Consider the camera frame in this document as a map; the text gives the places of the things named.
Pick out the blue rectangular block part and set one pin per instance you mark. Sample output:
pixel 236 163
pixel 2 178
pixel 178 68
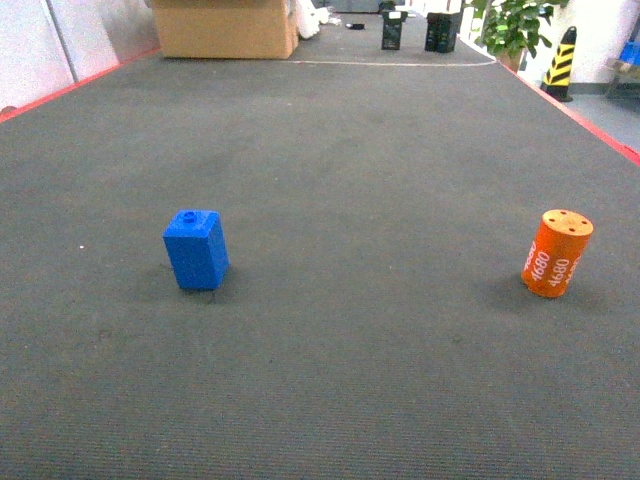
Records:
pixel 196 248

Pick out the black crate left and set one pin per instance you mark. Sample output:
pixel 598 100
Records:
pixel 393 21

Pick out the yellow black traffic cone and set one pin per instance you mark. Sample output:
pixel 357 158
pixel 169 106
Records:
pixel 556 81

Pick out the green potted plant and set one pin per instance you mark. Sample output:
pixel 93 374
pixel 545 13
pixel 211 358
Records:
pixel 511 28

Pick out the orange cylindrical cap 4680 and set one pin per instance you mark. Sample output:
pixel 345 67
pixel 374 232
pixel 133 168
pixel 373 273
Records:
pixel 555 252

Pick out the large cardboard box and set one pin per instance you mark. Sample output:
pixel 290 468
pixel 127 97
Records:
pixel 226 29

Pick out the black crate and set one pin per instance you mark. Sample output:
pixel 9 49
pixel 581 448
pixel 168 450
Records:
pixel 393 21
pixel 442 30

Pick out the black crate right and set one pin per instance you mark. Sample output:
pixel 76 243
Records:
pixel 442 30

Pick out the red conveyor frame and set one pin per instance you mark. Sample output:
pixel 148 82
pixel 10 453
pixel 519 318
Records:
pixel 623 149

